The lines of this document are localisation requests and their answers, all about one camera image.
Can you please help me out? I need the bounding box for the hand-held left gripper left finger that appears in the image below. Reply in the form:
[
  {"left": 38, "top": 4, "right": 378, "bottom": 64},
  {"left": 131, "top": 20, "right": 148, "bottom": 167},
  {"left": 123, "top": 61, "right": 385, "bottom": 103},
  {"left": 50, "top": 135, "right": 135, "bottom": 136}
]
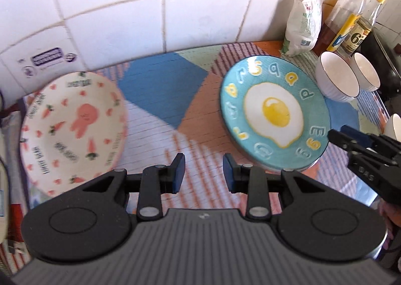
[{"left": 82, "top": 153, "right": 186, "bottom": 222}]

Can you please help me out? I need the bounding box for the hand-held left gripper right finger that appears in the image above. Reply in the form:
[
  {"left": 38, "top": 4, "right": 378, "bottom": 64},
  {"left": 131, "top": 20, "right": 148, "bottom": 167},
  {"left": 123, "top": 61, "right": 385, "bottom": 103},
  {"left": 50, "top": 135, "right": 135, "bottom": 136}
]
[{"left": 222, "top": 153, "right": 326, "bottom": 222}]

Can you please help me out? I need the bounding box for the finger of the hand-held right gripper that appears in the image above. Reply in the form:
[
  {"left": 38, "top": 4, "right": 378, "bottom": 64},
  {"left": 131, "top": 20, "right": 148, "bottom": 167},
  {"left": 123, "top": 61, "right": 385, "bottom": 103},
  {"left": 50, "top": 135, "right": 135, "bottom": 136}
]
[
  {"left": 327, "top": 129, "right": 378, "bottom": 162},
  {"left": 341, "top": 125, "right": 376, "bottom": 149}
]

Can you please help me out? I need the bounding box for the white bowl dark rim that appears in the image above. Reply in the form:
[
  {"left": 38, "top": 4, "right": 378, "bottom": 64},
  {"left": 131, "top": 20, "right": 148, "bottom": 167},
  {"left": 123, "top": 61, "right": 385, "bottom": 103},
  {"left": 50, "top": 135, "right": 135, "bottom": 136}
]
[
  {"left": 315, "top": 51, "right": 361, "bottom": 103},
  {"left": 350, "top": 52, "right": 381, "bottom": 93},
  {"left": 384, "top": 113, "right": 401, "bottom": 142}
]

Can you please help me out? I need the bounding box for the blue fried egg plate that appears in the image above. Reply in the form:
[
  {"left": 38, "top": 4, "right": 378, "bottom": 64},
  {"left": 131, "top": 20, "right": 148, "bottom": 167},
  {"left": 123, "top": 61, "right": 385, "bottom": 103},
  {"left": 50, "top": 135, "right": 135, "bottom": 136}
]
[{"left": 219, "top": 56, "right": 330, "bottom": 174}]

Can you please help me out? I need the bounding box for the white rabbit carrot plate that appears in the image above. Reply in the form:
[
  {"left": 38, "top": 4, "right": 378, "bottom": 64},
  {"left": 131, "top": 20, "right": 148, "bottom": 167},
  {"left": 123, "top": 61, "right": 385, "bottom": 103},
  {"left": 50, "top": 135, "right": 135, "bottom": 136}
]
[{"left": 19, "top": 71, "right": 128, "bottom": 198}]

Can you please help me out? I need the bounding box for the black wok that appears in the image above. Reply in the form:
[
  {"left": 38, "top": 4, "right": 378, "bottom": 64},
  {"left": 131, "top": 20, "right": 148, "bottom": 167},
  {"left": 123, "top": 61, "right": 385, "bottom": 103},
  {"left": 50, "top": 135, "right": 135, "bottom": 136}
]
[{"left": 360, "top": 31, "right": 401, "bottom": 102}]

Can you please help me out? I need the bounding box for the colourful patterned table mat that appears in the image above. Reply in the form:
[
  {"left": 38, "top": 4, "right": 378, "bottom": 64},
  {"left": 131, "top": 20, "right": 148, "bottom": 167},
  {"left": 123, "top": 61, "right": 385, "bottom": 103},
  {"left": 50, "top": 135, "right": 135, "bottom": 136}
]
[{"left": 6, "top": 40, "right": 390, "bottom": 276}]

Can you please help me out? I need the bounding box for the clear vinegar bottle yellow cap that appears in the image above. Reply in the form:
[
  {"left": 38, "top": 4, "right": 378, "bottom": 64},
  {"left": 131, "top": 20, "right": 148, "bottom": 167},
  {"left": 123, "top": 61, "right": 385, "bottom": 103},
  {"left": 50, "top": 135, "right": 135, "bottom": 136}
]
[{"left": 340, "top": 0, "right": 386, "bottom": 58}]

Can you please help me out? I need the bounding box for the oil bottle yellow label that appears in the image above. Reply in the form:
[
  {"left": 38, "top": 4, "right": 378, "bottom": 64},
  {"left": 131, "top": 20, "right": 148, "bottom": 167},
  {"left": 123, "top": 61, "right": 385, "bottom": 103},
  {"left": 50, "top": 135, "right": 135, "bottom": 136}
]
[{"left": 316, "top": 0, "right": 373, "bottom": 54}]

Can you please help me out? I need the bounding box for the white plastic bag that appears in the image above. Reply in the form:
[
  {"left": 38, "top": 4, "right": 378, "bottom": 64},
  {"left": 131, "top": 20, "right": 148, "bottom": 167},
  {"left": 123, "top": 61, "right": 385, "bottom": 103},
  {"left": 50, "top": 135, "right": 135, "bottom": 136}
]
[{"left": 281, "top": 0, "right": 323, "bottom": 57}]

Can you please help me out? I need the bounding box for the wall sticker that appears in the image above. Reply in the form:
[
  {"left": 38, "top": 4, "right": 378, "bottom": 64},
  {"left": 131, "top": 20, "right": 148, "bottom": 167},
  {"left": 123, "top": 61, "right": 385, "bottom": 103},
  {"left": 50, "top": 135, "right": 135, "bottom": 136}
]
[{"left": 13, "top": 43, "right": 78, "bottom": 79}]

